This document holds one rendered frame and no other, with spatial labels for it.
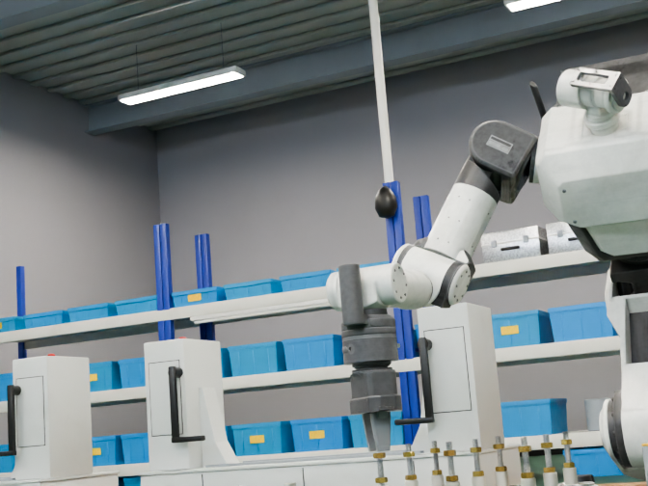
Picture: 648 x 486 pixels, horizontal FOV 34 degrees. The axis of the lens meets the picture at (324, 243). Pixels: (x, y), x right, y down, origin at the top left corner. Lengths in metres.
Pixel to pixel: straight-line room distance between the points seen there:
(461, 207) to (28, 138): 8.96
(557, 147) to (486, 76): 8.95
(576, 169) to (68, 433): 3.43
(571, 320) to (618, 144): 4.58
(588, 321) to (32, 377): 3.25
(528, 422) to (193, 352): 2.64
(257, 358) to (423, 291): 5.41
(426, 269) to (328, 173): 9.43
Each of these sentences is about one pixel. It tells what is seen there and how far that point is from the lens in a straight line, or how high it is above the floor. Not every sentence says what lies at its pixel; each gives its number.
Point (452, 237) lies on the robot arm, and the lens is 1.95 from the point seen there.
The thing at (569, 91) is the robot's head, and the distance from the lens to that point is 1.91.
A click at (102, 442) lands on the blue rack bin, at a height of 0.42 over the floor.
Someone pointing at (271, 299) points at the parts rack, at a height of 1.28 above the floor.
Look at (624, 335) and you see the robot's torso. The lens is 2.09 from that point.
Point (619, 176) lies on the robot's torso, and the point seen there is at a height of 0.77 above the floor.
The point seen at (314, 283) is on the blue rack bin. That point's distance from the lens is 7.04.
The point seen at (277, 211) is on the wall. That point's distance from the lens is 11.52.
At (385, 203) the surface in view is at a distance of 6.76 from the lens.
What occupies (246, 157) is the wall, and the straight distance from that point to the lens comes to 11.83.
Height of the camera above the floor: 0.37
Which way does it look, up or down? 10 degrees up
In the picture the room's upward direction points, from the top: 4 degrees counter-clockwise
